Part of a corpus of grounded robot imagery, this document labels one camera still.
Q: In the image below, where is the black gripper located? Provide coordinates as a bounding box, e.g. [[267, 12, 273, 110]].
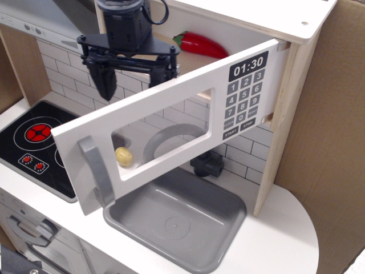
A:
[[77, 5, 179, 101]]

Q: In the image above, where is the white toy microwave door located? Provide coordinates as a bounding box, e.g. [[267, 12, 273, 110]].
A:
[[52, 39, 288, 215]]

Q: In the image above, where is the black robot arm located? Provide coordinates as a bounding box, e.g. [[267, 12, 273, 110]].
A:
[[77, 0, 179, 100]]

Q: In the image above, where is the red toy chili pepper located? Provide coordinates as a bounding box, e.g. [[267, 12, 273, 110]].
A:
[[173, 31, 229, 59]]

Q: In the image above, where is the yellow toy potato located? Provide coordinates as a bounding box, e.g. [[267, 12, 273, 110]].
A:
[[115, 147, 134, 167]]

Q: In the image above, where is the grey range hood panel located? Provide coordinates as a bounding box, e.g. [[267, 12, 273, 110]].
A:
[[1, 1, 99, 53]]

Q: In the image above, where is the grey toy faucet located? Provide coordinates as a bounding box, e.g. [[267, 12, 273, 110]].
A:
[[143, 123, 224, 177]]

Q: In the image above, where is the black toy stove top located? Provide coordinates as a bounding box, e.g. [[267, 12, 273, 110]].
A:
[[1, 100, 78, 203]]

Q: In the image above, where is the grey plastic sink basin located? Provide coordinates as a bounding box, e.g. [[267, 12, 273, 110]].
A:
[[103, 168, 246, 273]]

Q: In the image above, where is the brown cardboard panel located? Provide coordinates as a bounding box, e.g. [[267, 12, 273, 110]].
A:
[[275, 1, 364, 273]]

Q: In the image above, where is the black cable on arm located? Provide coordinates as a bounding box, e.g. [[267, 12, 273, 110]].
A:
[[141, 0, 169, 26]]

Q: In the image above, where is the grey oven door handle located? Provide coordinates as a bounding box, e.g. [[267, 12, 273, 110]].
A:
[[6, 216, 58, 247]]

